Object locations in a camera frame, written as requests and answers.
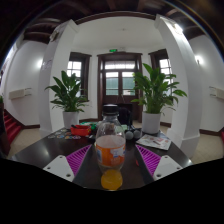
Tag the short white wall unit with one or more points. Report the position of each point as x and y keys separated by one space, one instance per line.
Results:
x=218 y=92

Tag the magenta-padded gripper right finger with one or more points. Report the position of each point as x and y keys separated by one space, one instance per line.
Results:
x=165 y=168

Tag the wide dark-framed window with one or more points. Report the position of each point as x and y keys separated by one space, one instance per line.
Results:
x=78 y=71

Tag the green exit sign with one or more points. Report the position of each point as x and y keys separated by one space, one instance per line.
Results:
x=113 y=50

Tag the orange drink plastic bottle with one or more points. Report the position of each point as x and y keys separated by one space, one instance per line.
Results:
x=110 y=150

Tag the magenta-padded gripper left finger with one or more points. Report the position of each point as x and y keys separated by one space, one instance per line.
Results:
x=60 y=168

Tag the small potted plant white pot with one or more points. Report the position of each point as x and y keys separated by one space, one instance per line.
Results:
x=68 y=96

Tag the red carpeted staircase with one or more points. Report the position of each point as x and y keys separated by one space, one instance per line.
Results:
x=12 y=128

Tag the red box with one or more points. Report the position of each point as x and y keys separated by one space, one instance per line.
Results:
x=80 y=130

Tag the dark wooden glazed door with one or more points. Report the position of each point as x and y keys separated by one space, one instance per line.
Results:
x=120 y=83

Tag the grey ball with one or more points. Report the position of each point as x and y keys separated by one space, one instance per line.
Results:
x=137 y=134
x=129 y=135

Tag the narrow dark-framed window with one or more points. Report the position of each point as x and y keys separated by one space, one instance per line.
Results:
x=163 y=65

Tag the long white wall unit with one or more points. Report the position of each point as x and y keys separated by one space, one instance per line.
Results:
x=20 y=93

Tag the large potted plant white pot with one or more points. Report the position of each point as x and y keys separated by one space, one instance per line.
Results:
x=153 y=96

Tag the sheet of colourful round stickers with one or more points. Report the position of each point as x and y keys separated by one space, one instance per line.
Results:
x=61 y=135

